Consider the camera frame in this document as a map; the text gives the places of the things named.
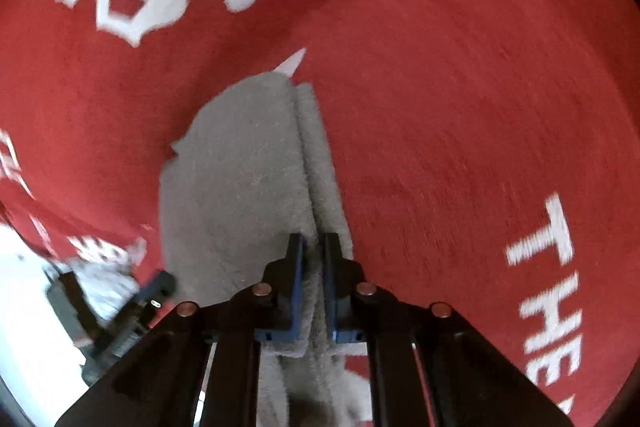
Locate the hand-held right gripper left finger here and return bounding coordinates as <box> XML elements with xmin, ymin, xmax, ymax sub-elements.
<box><xmin>54</xmin><ymin>233</ymin><xmax>306</xmax><ymax>427</ymax></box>

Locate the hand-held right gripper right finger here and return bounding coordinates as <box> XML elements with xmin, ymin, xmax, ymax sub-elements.
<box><xmin>320</xmin><ymin>233</ymin><xmax>573</xmax><ymax>427</ymax></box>

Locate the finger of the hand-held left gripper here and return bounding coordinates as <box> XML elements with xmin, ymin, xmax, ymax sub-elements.
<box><xmin>134</xmin><ymin>269</ymin><xmax>178</xmax><ymax>310</ymax></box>

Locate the grey fleece garment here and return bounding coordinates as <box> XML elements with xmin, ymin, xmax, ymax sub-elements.
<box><xmin>159</xmin><ymin>74</ymin><xmax>373</xmax><ymax>427</ymax></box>

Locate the red printed blanket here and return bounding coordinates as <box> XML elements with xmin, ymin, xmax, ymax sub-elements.
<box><xmin>0</xmin><ymin>0</ymin><xmax>640</xmax><ymax>427</ymax></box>

